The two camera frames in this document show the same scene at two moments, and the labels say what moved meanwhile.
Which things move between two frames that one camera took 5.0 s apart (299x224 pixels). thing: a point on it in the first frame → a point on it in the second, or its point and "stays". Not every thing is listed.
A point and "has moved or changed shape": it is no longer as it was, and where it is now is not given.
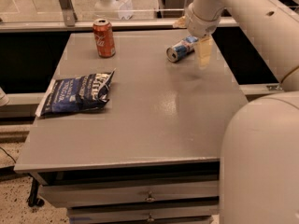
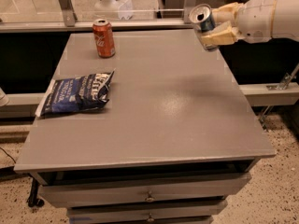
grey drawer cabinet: [152, 153] stays
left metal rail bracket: [65, 2] stays
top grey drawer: [70, 194] stays
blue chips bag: [80, 93] stays
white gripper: [200, 27] → [256, 19]
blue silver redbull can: [181, 49] has moved or changed shape
